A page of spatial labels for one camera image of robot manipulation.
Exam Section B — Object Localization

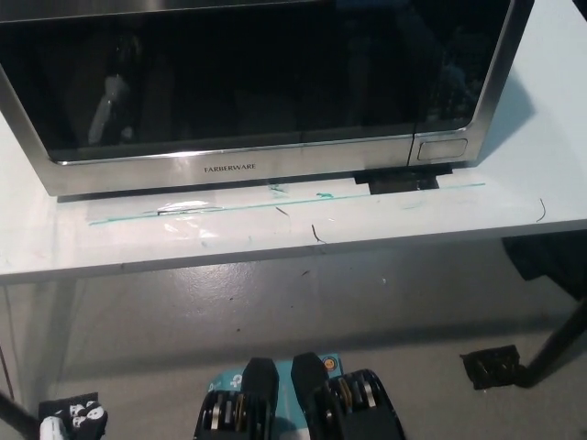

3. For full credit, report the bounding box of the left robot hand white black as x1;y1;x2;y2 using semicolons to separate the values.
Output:
39;390;112;440

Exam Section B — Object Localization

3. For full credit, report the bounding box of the robot left black ribbed block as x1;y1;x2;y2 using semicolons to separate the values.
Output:
199;357;289;440

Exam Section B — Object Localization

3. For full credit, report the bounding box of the robot black ribbed block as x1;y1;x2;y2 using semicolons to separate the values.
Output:
291;351;407;440
199;357;289;440

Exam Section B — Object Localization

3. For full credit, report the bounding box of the robot right black ribbed block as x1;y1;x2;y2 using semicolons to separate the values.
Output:
291;351;407;440

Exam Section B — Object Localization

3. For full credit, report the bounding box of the silver door release button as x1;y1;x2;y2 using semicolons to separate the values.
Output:
416;137;470;163

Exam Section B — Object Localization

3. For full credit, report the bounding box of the stainless steel microwave oven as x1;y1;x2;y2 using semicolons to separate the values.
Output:
0;0;537;203

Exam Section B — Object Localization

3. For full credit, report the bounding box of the black tape strip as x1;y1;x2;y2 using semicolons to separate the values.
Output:
353;164;454;196

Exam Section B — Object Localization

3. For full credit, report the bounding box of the black floor tape patch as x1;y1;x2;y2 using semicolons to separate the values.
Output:
460;342;525;391

